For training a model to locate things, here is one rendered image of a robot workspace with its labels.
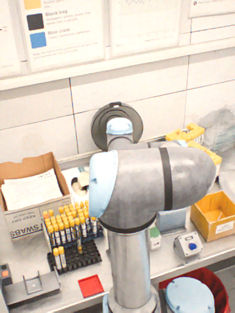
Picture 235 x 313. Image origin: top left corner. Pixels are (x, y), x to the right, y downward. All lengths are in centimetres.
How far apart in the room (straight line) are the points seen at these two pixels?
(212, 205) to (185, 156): 87
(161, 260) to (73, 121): 68
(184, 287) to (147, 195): 39
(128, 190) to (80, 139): 108
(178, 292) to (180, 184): 39
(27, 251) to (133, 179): 86
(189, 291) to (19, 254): 68
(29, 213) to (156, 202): 82
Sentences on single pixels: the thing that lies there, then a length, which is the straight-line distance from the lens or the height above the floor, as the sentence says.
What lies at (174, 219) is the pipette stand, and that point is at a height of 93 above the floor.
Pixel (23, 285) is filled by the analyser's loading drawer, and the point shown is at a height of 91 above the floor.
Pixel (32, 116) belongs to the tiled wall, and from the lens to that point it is 163.
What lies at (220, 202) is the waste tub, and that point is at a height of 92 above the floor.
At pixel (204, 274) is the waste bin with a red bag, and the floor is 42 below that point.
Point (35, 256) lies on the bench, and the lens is 146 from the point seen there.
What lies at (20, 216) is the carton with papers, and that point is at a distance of 145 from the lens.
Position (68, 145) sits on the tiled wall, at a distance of 174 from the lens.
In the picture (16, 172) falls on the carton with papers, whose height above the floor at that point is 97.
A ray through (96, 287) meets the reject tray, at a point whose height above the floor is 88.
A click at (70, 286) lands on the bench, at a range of 136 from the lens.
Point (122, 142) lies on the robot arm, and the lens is 112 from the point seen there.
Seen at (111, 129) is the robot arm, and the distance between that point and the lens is 115.
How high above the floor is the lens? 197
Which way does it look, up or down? 37 degrees down
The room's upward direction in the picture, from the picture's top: 2 degrees counter-clockwise
